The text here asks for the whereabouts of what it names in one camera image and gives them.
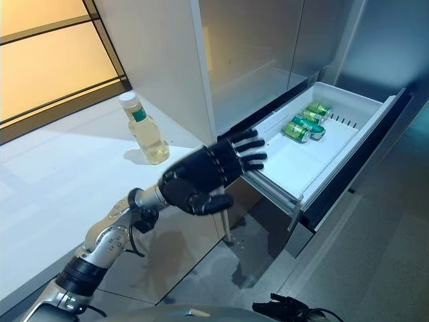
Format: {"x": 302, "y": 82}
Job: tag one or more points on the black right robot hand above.
{"x": 281, "y": 307}

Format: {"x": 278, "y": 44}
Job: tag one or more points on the green drink can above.
{"x": 311, "y": 116}
{"x": 296, "y": 132}
{"x": 318, "y": 108}
{"x": 310, "y": 128}

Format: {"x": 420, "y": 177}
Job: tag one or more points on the steel fridge drawer front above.
{"x": 362, "y": 161}

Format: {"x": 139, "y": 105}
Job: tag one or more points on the black framed window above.
{"x": 50, "y": 60}

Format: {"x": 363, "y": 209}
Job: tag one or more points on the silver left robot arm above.
{"x": 107, "y": 234}

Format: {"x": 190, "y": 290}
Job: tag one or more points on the stainless steel fridge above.
{"x": 254, "y": 50}

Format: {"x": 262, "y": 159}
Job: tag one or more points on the grey robot torso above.
{"x": 187, "y": 313}

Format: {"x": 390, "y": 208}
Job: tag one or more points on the yellow drink bottle white cap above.
{"x": 147, "y": 134}

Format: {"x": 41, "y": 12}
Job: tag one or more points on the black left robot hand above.
{"x": 197, "y": 174}

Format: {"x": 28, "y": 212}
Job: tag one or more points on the white fridge drawer bin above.
{"x": 301, "y": 161}

